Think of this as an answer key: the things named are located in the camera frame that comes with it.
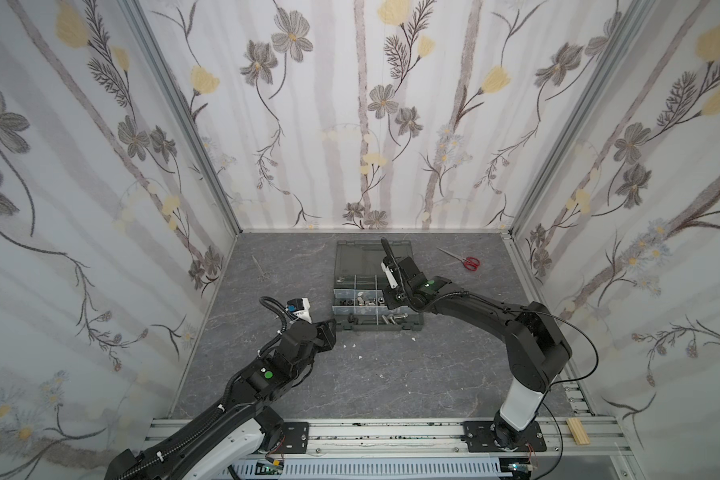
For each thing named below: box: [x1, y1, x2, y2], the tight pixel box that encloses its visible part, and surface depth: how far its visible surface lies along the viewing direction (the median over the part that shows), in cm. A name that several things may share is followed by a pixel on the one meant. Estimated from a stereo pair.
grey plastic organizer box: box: [332, 240, 424, 331], surface depth 97 cm
